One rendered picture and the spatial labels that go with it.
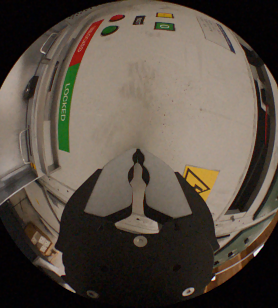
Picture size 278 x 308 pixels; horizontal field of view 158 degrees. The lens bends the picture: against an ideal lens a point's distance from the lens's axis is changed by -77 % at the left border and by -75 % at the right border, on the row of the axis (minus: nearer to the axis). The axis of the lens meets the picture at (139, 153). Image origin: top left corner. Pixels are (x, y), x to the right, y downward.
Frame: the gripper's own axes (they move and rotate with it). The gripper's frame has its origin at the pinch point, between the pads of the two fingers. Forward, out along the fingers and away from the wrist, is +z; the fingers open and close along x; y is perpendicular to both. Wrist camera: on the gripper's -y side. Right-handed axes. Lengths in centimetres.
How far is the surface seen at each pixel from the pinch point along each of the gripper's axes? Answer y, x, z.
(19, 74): -20.4, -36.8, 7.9
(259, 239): 286, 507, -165
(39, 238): 115, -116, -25
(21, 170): 10.5, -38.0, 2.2
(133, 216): 18.5, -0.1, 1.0
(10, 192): 10.2, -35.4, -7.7
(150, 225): 20.7, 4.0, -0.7
